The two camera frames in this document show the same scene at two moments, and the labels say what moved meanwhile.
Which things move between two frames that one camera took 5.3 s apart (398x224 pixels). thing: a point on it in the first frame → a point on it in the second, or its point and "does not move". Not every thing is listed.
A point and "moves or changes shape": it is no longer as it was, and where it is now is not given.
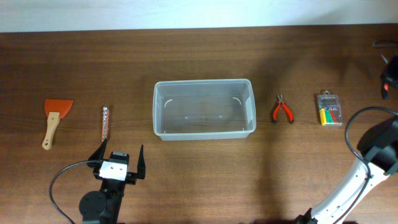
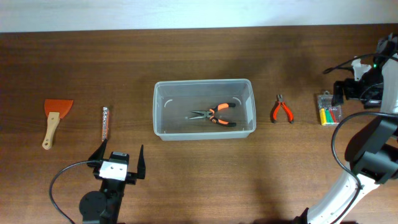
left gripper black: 132,178 does not move
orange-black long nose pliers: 385,79 moves or changes shape
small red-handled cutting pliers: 280,99 does not move
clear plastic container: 204,109 does not move
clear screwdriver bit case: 331,112 does not move
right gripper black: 392,63 → 349,93
